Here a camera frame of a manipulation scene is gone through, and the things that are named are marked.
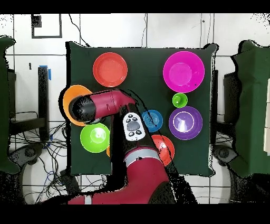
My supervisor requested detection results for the orange plastic bowl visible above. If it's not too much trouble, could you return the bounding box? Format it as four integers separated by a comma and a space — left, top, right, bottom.
62, 85, 94, 127

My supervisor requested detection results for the black computer tower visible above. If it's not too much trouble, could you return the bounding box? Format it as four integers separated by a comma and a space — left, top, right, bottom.
223, 71, 241, 125

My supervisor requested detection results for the blue plastic bowl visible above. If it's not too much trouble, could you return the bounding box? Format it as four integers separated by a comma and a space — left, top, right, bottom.
141, 109, 163, 133

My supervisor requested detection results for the dark green table cloth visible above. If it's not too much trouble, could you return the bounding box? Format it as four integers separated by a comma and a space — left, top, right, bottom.
65, 41, 219, 176

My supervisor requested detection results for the green plastic cup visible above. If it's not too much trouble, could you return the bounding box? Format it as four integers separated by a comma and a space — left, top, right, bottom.
172, 92, 188, 109

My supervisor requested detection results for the green plastic bowl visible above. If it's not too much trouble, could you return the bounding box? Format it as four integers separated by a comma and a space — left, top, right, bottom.
80, 122, 111, 153

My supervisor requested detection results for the red plastic bowl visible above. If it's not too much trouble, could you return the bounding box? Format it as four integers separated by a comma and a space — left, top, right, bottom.
151, 134, 176, 167
92, 52, 129, 88

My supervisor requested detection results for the purple plastic bowl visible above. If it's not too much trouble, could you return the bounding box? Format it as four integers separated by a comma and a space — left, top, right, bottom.
168, 106, 204, 141

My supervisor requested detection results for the pink plastic bowl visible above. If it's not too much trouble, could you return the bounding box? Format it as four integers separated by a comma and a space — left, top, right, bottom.
162, 51, 206, 94

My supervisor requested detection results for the black metal stand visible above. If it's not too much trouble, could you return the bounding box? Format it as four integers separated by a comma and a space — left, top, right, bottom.
9, 66, 50, 142

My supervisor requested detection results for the blue tape strip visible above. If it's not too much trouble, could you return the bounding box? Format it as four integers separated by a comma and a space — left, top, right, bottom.
38, 64, 52, 81

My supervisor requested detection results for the black power adapter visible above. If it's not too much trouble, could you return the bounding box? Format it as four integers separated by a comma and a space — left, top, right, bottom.
60, 170, 82, 200

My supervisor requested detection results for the black rounded floor machine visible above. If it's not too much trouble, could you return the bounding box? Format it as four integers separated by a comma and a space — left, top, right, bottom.
213, 144, 239, 167
8, 142, 46, 170

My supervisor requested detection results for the neighbouring green cloth table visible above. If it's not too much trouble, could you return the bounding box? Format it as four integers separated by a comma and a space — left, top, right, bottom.
0, 35, 21, 174
228, 40, 270, 178

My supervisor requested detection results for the white paper sheet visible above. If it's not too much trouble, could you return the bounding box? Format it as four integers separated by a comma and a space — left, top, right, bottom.
263, 77, 270, 156

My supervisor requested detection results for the black floor cable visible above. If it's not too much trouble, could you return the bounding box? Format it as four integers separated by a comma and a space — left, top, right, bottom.
67, 13, 91, 48

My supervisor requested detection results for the blue cable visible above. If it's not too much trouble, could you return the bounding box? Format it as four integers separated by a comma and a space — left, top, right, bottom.
45, 170, 56, 183

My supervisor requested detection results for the tangle of black cables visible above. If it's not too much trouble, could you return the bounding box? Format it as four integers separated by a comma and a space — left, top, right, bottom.
9, 110, 108, 204

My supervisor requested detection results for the black square floor frame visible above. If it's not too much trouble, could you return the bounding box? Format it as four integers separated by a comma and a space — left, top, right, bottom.
31, 14, 63, 39

